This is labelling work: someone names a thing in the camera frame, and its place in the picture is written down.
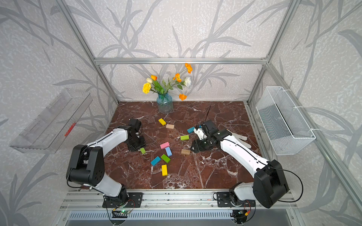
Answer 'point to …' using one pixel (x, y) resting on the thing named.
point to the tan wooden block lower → (185, 151)
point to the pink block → (165, 145)
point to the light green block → (184, 137)
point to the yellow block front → (164, 172)
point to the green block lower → (165, 158)
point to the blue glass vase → (165, 104)
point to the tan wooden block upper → (170, 126)
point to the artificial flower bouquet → (152, 85)
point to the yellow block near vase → (162, 121)
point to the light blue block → (168, 151)
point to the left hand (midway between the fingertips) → (143, 146)
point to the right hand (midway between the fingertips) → (194, 147)
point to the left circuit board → (126, 211)
